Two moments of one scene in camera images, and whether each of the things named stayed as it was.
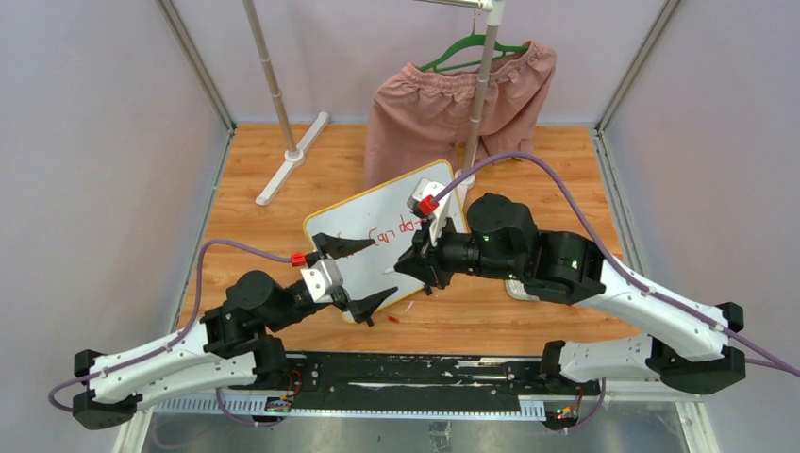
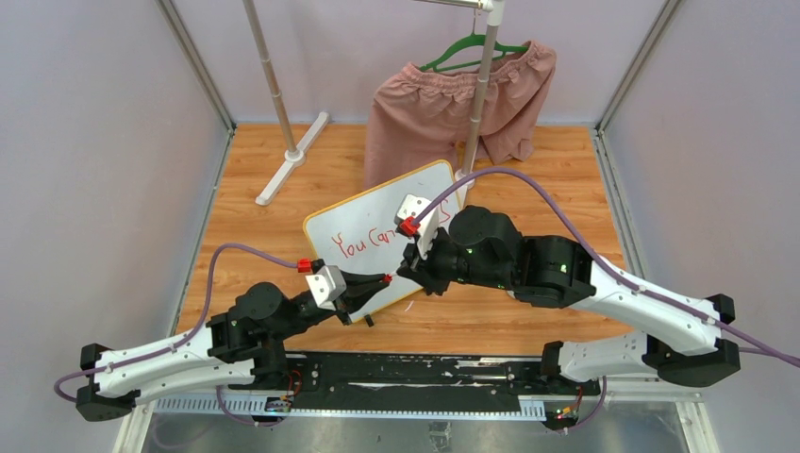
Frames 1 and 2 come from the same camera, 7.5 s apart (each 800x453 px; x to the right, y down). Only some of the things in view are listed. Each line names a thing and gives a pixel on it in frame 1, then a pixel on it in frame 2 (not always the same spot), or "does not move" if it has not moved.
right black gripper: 425,260 does not move
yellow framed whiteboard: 380,211 does not move
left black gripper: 363,308 → 359,289
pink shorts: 419,116 does not move
